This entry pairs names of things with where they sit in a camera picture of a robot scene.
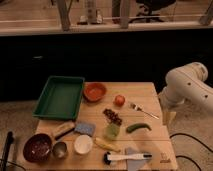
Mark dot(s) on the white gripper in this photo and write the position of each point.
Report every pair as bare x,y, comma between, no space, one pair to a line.
168,100

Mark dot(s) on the green plastic cup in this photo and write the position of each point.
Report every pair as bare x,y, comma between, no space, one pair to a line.
112,131

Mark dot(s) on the green chili pepper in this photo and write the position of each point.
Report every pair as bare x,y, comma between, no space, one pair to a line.
136,126

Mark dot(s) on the red apple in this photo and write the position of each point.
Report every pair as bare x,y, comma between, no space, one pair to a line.
119,100

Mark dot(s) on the orange bowl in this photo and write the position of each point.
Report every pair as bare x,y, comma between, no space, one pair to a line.
94,92

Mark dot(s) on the black office chair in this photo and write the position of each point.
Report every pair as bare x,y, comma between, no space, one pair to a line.
147,10

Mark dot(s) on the black pole stand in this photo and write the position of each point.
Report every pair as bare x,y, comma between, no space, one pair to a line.
6,149

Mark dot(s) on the dark grape bunch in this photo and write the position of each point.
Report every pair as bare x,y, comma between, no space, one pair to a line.
112,117

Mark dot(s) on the white paper cup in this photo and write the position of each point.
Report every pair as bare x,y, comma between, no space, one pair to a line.
83,144

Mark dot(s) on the small metal cup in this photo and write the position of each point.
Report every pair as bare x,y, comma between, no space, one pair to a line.
60,150

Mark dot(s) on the dark red bowl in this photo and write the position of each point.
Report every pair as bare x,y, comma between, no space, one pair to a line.
38,148

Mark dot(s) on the green plastic tray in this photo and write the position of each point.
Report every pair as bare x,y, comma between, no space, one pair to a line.
60,98

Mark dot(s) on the silver fork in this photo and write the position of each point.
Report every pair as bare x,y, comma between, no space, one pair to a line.
138,108

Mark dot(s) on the grey cloth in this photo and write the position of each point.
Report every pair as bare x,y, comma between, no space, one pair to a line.
134,165

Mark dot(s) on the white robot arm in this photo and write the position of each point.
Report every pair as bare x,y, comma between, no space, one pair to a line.
185,82

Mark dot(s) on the blue sponge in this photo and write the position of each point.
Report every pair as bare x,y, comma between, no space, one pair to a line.
85,128

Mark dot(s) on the white dish brush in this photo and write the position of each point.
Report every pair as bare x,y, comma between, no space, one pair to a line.
108,157

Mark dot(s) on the wooden handled brush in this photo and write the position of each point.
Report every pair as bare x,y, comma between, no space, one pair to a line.
61,129

